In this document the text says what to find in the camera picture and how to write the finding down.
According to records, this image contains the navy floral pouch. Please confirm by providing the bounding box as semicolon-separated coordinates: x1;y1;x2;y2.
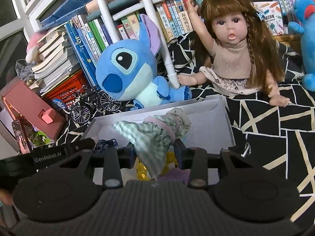
94;138;118;153

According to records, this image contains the purple fluffy pompom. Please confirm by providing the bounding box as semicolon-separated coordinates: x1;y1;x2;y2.
157;168;190;184

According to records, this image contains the gold sequin bow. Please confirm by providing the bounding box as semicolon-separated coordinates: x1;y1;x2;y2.
134;151;178;181

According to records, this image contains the green checkered cloth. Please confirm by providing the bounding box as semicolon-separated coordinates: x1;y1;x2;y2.
112;108;192;165

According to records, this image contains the person's hand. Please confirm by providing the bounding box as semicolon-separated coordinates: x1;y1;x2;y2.
0;189;13;207

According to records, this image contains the white cardboard box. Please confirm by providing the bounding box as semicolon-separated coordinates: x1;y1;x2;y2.
80;95;237;186

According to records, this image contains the pink wooden house model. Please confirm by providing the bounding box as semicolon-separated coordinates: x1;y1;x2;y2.
1;78;65;154

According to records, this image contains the black model bicycle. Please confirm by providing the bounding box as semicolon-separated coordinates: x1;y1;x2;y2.
70;85;122;125

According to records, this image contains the red plastic basket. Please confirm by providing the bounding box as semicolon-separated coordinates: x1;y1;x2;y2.
42;69;88;109

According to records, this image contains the blue Stitch plush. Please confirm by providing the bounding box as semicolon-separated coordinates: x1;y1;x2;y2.
95;14;192;109

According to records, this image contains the black patterned cloth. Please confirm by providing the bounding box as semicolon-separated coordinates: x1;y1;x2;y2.
57;33;314;228

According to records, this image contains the brown hair doll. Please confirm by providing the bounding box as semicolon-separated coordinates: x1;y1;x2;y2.
178;0;290;107

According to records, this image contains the stack of books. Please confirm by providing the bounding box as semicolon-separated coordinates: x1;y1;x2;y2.
31;25;81;96

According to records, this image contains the pink plush on books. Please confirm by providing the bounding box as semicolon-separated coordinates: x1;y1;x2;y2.
25;31;47;63

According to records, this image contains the row of upright books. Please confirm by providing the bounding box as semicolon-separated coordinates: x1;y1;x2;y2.
65;0;305;87

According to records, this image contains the blue round plush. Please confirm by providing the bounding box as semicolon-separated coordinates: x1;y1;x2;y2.
288;0;315;92

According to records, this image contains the white shelf frame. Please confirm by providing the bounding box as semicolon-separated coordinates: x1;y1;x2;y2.
90;0;189;90

